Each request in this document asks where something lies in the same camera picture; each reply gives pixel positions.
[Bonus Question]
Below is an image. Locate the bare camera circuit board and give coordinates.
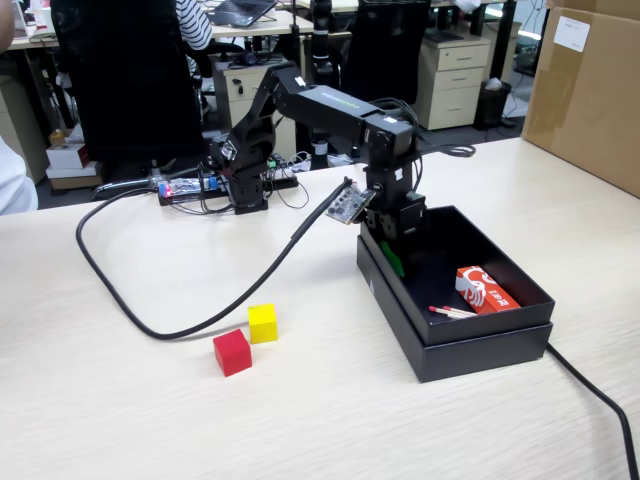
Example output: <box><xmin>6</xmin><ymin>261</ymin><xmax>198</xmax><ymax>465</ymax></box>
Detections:
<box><xmin>324</xmin><ymin>185</ymin><xmax>378</xmax><ymax>227</ymax></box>

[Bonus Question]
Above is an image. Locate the large brown cardboard box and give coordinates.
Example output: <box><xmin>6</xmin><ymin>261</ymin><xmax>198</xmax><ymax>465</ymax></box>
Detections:
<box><xmin>520</xmin><ymin>0</ymin><xmax>640</xmax><ymax>199</ymax></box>

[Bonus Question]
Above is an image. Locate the thick black sleeved camera cable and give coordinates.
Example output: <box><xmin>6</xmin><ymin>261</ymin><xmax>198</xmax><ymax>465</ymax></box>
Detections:
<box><xmin>75</xmin><ymin>175</ymin><xmax>357</xmax><ymax>342</ymax></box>

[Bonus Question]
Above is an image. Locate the person in white shirt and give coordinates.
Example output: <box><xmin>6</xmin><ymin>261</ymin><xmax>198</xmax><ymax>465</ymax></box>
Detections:
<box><xmin>0</xmin><ymin>134</ymin><xmax>40</xmax><ymax>217</ymax></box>

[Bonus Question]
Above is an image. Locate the white office desk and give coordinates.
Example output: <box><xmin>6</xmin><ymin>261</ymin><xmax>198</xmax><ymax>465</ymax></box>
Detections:
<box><xmin>0</xmin><ymin>8</ymin><xmax>317</xmax><ymax>52</ymax></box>

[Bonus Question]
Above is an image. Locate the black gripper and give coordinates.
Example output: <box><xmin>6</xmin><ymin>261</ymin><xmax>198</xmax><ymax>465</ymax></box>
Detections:
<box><xmin>362</xmin><ymin>162</ymin><xmax>428</xmax><ymax>278</ymax></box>

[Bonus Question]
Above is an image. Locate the person in striped shirt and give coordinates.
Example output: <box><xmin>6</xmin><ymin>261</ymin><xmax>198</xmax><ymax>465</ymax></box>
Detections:
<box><xmin>174</xmin><ymin>0</ymin><xmax>215</xmax><ymax>109</ymax></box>

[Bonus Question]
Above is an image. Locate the yellow wooden cube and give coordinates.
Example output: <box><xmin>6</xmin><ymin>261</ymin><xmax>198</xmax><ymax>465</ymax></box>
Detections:
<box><xmin>247</xmin><ymin>302</ymin><xmax>280</xmax><ymax>345</ymax></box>

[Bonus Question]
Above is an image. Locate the black power strip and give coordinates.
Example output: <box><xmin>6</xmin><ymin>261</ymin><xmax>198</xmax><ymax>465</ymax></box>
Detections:
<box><xmin>262</xmin><ymin>166</ymin><xmax>301</xmax><ymax>191</ymax></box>

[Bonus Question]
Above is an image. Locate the robot controller circuit board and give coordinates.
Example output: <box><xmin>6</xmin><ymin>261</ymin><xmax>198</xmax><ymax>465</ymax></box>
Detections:
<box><xmin>156</xmin><ymin>173</ymin><xmax>224</xmax><ymax>207</ymax></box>

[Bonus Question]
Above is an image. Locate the small desktop picture frame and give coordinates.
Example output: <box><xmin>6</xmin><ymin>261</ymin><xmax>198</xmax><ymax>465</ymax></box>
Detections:
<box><xmin>10</xmin><ymin>0</ymin><xmax>30</xmax><ymax>40</ymax></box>

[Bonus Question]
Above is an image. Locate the white shipping label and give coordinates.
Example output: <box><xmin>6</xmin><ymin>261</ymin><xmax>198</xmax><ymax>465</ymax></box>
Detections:
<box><xmin>553</xmin><ymin>15</ymin><xmax>592</xmax><ymax>54</ymax></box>

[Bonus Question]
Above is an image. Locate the white cardboard box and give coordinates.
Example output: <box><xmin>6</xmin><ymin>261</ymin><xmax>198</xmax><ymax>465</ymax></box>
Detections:
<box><xmin>45</xmin><ymin>143</ymin><xmax>92</xmax><ymax>171</ymax></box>

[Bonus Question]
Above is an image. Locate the black table cable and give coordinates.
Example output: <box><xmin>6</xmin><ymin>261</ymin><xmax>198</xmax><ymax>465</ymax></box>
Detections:
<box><xmin>544</xmin><ymin>341</ymin><xmax>640</xmax><ymax>480</ymax></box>

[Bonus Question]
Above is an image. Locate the black cardboard box lid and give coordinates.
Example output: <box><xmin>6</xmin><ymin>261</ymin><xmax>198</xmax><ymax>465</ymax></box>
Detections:
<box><xmin>355</xmin><ymin>234</ymin><xmax>555</xmax><ymax>384</ymax></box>

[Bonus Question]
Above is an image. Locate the beige drawer cabinet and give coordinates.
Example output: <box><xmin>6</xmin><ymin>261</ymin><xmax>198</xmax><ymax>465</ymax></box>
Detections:
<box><xmin>209</xmin><ymin>53</ymin><xmax>298</xmax><ymax>157</ymax></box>
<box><xmin>415</xmin><ymin>35</ymin><xmax>493</xmax><ymax>132</ymax></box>

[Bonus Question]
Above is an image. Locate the black highback office chair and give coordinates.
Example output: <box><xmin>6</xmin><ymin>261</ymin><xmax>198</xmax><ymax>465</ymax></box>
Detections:
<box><xmin>49</xmin><ymin>0</ymin><xmax>209</xmax><ymax>201</ymax></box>

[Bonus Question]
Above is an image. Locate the black trash bin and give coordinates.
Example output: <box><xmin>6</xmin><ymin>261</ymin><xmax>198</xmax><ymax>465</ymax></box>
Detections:
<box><xmin>474</xmin><ymin>78</ymin><xmax>514</xmax><ymax>130</ymax></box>

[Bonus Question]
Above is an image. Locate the orange white matchbox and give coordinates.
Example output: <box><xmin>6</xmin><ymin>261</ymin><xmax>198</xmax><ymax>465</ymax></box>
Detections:
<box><xmin>454</xmin><ymin>264</ymin><xmax>522</xmax><ymax>316</ymax></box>

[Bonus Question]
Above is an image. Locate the red wooden cube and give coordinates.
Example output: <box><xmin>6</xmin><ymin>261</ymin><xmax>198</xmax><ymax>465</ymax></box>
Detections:
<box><xmin>212</xmin><ymin>327</ymin><xmax>253</xmax><ymax>378</ymax></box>

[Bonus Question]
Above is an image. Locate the thin black wire loop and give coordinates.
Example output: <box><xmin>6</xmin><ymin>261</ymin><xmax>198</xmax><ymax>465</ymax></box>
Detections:
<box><xmin>271</xmin><ymin>175</ymin><xmax>310</xmax><ymax>212</ymax></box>

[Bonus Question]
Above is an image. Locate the black mesh office chair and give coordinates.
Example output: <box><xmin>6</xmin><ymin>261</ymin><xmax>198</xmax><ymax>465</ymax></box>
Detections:
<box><xmin>343</xmin><ymin>0</ymin><xmax>433</xmax><ymax>105</ymax></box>

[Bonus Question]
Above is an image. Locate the dark open laptop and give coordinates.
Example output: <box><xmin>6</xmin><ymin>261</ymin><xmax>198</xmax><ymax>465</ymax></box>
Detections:
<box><xmin>207</xmin><ymin>0</ymin><xmax>279</xmax><ymax>29</ymax></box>

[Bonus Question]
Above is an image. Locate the black cardboard box tray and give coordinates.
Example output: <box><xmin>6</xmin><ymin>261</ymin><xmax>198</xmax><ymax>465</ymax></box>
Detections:
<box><xmin>358</xmin><ymin>203</ymin><xmax>557</xmax><ymax>347</ymax></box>

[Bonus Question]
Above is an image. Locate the grey arm cable bundle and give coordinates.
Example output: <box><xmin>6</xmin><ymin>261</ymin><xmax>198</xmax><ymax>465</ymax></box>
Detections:
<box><xmin>369</xmin><ymin>96</ymin><xmax>477</xmax><ymax>159</ymax></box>

